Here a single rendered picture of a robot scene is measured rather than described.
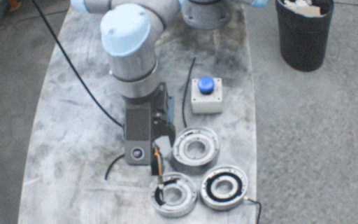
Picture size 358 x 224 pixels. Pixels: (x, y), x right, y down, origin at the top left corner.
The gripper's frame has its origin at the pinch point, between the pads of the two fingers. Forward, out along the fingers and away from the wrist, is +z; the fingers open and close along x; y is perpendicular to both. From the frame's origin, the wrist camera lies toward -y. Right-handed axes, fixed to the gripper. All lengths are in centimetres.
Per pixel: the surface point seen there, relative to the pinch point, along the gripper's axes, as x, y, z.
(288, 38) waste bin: -47, 105, 73
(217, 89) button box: -12.0, 23.0, 8.7
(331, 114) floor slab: -68, 74, 94
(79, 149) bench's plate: 22.4, 10.1, 13.1
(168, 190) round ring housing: -0.9, -2.3, 10.8
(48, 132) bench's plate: 32.9, 15.3, 13.1
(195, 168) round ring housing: -6.8, 3.0, 10.4
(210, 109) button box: -10.1, 19.6, 11.7
